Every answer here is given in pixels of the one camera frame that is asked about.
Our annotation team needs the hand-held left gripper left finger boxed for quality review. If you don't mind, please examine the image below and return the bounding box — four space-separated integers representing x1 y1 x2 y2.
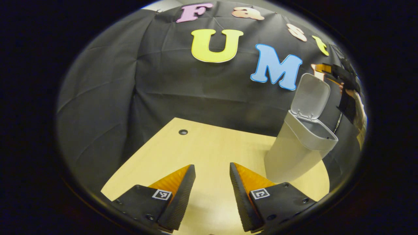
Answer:
111 164 196 233

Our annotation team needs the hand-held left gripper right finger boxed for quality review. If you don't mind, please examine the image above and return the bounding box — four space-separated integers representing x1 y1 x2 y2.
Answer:
230 163 316 233

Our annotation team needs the white desktop garbage bin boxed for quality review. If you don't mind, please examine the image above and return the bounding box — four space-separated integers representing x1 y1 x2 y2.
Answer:
264 73 339 184

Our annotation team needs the wooden desktop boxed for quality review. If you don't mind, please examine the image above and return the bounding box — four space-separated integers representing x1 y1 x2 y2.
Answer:
101 117 330 235

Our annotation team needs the black backdrop cloth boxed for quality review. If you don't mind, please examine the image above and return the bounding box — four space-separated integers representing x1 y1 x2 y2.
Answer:
56 0 368 196

